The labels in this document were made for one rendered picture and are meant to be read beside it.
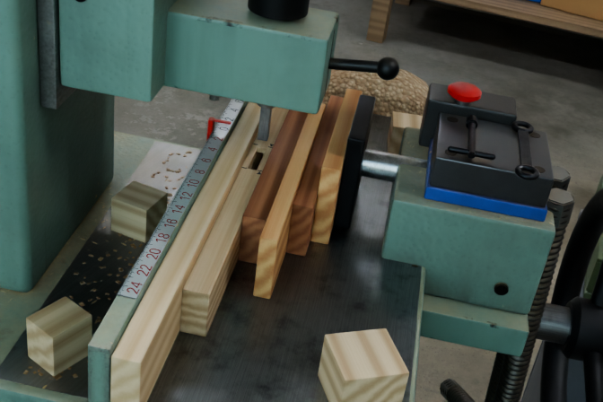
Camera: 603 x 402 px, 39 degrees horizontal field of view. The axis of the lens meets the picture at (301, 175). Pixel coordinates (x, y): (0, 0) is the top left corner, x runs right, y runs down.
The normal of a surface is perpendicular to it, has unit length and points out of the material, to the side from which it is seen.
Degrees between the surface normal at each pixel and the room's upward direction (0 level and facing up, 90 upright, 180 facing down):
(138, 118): 0
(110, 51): 90
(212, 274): 0
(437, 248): 90
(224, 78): 90
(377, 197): 0
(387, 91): 42
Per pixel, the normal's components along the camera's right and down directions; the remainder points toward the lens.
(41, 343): -0.61, 0.34
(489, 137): 0.12, -0.85
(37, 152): 0.98, 0.19
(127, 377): -0.18, 0.49
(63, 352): 0.78, 0.40
